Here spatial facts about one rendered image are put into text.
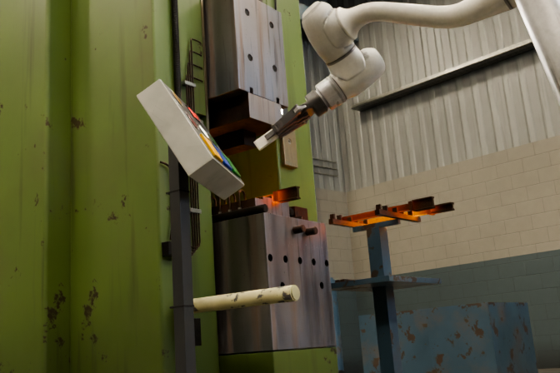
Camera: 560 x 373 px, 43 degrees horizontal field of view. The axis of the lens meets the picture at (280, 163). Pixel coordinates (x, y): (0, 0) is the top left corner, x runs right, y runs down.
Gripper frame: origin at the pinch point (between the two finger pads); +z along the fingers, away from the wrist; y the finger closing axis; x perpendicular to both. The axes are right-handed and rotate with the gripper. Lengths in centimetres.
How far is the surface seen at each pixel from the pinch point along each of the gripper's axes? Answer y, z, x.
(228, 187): -0.4, 17.1, -5.4
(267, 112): 45, -5, 24
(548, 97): 785, -333, 92
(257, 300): 3.5, 28.9, -36.8
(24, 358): 26, 108, -3
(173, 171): -11.0, 26.3, 4.7
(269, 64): 48, -17, 41
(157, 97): -26.8, 16.8, 18.2
